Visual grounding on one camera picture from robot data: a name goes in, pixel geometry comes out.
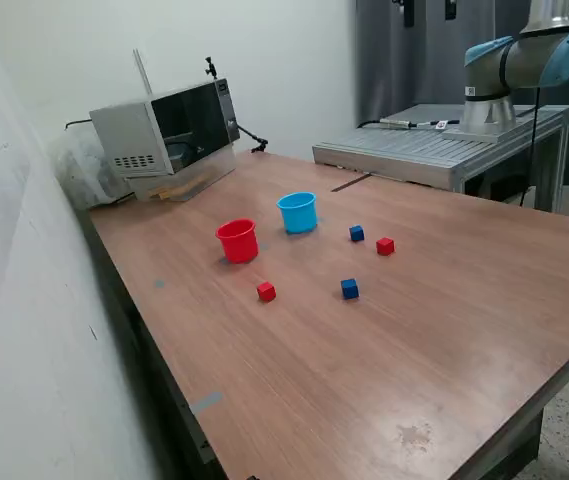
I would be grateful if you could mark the blue tape piece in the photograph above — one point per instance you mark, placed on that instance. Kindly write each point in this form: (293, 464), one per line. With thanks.
(206, 401)
(159, 284)

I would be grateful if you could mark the small blue cube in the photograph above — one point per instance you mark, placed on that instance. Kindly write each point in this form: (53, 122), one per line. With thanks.
(349, 288)
(356, 233)

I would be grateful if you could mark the silver blue UR5e robot arm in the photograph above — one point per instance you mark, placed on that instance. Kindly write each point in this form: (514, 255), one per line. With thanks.
(524, 65)

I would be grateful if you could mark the black ball head mount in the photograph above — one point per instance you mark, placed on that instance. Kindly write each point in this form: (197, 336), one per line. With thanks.
(210, 70)

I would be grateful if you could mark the grey metal edge bracket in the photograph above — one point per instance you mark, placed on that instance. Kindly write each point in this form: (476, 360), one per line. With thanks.
(199, 435)

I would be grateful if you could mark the red plastic cup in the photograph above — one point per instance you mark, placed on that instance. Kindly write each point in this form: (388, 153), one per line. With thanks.
(238, 247)

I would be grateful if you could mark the aluminium robot stand table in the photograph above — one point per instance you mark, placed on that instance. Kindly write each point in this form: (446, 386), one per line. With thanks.
(399, 145)

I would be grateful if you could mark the dark grey curtain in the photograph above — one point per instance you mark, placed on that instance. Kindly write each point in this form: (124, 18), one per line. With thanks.
(389, 60)

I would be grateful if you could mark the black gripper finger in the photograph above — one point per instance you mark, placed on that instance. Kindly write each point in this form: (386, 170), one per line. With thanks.
(450, 9)
(408, 12)

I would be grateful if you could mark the thin white rod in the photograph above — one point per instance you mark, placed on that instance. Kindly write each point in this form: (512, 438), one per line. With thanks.
(142, 72)

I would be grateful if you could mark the silver microwave oven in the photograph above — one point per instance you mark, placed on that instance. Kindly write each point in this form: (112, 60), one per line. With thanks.
(129, 135)

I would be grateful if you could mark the small red cube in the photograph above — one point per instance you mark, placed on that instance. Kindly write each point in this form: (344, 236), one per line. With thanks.
(385, 246)
(266, 291)

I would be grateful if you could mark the crumpled clear plastic bag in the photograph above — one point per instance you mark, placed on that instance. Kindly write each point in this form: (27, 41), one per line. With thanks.
(79, 175)

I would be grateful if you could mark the blue plastic cup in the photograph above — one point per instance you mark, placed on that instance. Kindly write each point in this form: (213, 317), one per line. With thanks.
(298, 217)

